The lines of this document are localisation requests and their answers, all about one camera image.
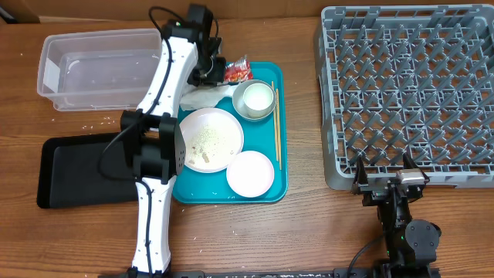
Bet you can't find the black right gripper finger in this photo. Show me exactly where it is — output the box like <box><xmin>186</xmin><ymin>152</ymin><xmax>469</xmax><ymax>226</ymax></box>
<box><xmin>353</xmin><ymin>156</ymin><xmax>368</xmax><ymax>188</ymax></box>
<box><xmin>402</xmin><ymin>153</ymin><xmax>418</xmax><ymax>170</ymax></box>

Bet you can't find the red snack wrapper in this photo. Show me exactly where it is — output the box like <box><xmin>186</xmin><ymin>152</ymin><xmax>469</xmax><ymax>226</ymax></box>
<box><xmin>224</xmin><ymin>56</ymin><xmax>253</xmax><ymax>83</ymax></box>

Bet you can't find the white napkin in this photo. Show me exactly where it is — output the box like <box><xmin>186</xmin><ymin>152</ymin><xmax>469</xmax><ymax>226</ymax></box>
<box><xmin>180</xmin><ymin>84</ymin><xmax>238</xmax><ymax>111</ymax></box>

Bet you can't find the grey bowl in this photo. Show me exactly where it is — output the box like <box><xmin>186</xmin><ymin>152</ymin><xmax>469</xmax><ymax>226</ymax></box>
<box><xmin>232</xmin><ymin>80</ymin><xmax>275</xmax><ymax>121</ymax></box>

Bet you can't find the white paper cup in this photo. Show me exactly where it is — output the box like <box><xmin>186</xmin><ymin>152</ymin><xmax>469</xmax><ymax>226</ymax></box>
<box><xmin>242</xmin><ymin>83</ymin><xmax>275</xmax><ymax>118</ymax></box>

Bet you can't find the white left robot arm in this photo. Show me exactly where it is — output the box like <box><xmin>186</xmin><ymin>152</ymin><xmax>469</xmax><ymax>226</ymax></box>
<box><xmin>104</xmin><ymin>4</ymin><xmax>226</xmax><ymax>277</ymax></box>

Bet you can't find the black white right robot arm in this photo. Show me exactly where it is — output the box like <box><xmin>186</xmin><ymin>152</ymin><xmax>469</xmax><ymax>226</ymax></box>
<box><xmin>345</xmin><ymin>154</ymin><xmax>442</xmax><ymax>278</ymax></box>

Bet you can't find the grey dishwasher rack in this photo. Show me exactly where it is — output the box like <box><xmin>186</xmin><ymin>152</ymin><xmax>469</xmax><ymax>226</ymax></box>
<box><xmin>314</xmin><ymin>4</ymin><xmax>493</xmax><ymax>190</ymax></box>

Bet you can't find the large white dirty plate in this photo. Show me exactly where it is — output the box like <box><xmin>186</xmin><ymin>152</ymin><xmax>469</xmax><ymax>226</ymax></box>
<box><xmin>180</xmin><ymin>108</ymin><xmax>244</xmax><ymax>174</ymax></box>

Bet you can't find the wooden chopstick right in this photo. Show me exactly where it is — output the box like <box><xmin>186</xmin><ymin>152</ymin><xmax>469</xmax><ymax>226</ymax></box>
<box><xmin>275</xmin><ymin>88</ymin><xmax>283</xmax><ymax>171</ymax></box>

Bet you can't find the wooden chopstick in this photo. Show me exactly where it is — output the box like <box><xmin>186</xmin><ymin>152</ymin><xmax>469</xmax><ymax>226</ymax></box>
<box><xmin>275</xmin><ymin>88</ymin><xmax>283</xmax><ymax>171</ymax></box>
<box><xmin>271</xmin><ymin>80</ymin><xmax>279</xmax><ymax>161</ymax></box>

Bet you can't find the wooden chopstick left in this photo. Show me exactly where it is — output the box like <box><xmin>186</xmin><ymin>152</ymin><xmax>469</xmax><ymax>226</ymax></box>
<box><xmin>271</xmin><ymin>80</ymin><xmax>279</xmax><ymax>161</ymax></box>

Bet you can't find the teal plastic tray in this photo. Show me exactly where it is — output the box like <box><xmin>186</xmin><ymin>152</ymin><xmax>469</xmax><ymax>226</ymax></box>
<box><xmin>173</xmin><ymin>62</ymin><xmax>289</xmax><ymax>205</ymax></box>

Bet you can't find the clear plastic bin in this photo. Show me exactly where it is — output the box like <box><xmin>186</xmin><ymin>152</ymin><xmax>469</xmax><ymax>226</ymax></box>
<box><xmin>37</xmin><ymin>29</ymin><xmax>161</xmax><ymax>111</ymax></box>

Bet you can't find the black tray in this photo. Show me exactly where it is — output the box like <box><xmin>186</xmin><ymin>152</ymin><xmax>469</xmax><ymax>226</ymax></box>
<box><xmin>36</xmin><ymin>133</ymin><xmax>138</xmax><ymax>209</ymax></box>

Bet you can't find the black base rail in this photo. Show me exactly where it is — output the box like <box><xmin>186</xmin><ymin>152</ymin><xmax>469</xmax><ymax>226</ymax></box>
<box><xmin>98</xmin><ymin>268</ymin><xmax>441</xmax><ymax>278</ymax></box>

